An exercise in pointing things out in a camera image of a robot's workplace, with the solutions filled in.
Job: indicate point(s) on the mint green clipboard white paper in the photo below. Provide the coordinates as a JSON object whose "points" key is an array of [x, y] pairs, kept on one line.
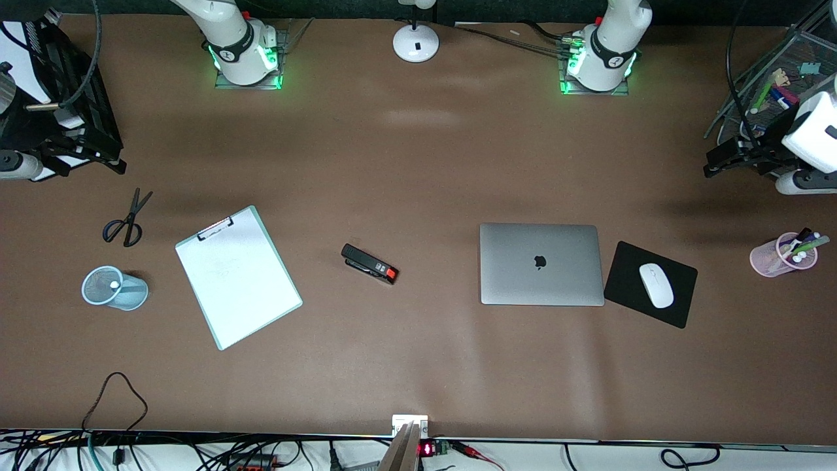
{"points": [[239, 278]]}

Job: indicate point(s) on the silver laptop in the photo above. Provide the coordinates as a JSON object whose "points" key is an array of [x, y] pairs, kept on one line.
{"points": [[540, 265]]}

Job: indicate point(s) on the beige eraser piece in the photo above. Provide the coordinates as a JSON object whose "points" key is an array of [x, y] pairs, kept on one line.
{"points": [[779, 76]]}

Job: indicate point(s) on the red digit display module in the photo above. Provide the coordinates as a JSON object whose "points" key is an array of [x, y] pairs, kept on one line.
{"points": [[431, 449]]}

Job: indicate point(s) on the green marker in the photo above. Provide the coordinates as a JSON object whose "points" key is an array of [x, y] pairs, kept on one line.
{"points": [[762, 96], [811, 245]]}

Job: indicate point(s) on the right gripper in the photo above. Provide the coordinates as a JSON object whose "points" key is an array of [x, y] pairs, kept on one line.
{"points": [[14, 135]]}

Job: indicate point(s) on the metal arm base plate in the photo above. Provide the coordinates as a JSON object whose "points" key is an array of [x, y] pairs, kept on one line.
{"points": [[278, 82], [569, 90]]}

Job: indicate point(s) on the light blue mesh pen cup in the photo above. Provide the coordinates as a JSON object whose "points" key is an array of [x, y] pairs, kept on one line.
{"points": [[127, 294]]}

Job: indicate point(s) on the white computer mouse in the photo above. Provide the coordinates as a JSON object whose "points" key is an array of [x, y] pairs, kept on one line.
{"points": [[656, 286]]}

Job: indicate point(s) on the black capped marker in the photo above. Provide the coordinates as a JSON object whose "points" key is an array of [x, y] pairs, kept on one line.
{"points": [[799, 239]]}

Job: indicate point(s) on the white marker red cap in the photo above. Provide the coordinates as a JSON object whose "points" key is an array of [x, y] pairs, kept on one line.
{"points": [[788, 93]]}

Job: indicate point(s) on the teal binder clip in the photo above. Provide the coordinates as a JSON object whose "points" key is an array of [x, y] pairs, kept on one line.
{"points": [[809, 69]]}

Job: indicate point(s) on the black stapler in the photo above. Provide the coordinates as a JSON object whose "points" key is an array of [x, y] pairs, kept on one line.
{"points": [[369, 263]]}

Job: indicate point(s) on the black mouse pad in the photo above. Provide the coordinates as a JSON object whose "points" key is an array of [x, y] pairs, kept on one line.
{"points": [[628, 288]]}

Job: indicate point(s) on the white round stand base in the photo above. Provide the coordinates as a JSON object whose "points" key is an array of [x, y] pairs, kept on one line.
{"points": [[416, 44]]}

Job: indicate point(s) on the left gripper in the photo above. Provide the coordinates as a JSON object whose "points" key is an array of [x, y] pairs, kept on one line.
{"points": [[766, 144]]}

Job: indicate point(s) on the pink translucent pen cup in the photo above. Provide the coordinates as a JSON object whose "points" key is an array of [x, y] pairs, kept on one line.
{"points": [[768, 261]]}

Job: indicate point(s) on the white marker blue cap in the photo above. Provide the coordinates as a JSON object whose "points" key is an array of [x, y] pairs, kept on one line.
{"points": [[779, 98]]}

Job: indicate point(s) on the silver metal cylinder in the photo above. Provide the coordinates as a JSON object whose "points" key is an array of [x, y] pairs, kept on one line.
{"points": [[5, 91]]}

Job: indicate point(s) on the small white box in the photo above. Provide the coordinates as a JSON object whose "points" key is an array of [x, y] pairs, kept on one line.
{"points": [[410, 422]]}

